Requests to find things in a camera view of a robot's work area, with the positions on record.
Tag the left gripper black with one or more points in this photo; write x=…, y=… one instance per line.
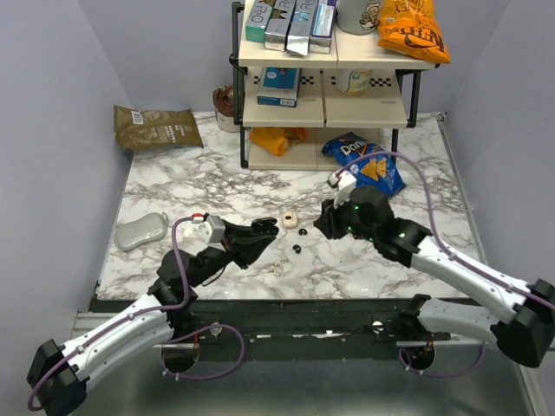
x=243, y=248

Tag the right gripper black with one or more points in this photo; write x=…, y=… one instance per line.
x=328, y=219

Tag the black earbud charging case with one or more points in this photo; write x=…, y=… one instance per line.
x=265, y=228

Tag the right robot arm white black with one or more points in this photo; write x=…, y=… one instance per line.
x=514, y=315

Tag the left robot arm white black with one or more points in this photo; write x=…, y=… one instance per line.
x=60, y=375

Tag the beige earbud charging case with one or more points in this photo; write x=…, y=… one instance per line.
x=290, y=220

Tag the blue Doritos chip bag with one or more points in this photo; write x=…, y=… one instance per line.
x=379, y=171

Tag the small orange snack bag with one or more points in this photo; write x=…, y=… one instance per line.
x=278, y=140

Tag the white green cup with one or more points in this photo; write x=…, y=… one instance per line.
x=353, y=81

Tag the white cup brown contents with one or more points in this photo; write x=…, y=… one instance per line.
x=223, y=102

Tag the brown coffee bag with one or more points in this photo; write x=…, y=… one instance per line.
x=137, y=130

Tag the blue box middle shelf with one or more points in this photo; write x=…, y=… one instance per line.
x=278, y=87

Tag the blue white toothpaste box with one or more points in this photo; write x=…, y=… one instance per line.
x=322, y=29

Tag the orange chip bag top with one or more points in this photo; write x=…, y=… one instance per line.
x=410, y=27

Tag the silver toothpaste box left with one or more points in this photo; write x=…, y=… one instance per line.
x=277, y=28

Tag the white mug with cartoon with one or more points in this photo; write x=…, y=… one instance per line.
x=358, y=17

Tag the teal toothpaste box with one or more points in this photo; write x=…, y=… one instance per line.
x=258, y=20

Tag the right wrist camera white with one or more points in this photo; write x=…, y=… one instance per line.
x=344, y=182

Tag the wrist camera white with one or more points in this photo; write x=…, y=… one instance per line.
x=211, y=228
x=344, y=182

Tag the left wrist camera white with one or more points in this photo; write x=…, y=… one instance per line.
x=211, y=228

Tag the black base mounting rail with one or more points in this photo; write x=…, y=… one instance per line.
x=307, y=330

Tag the beige shelf rack black frame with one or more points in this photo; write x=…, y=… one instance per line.
x=390, y=102

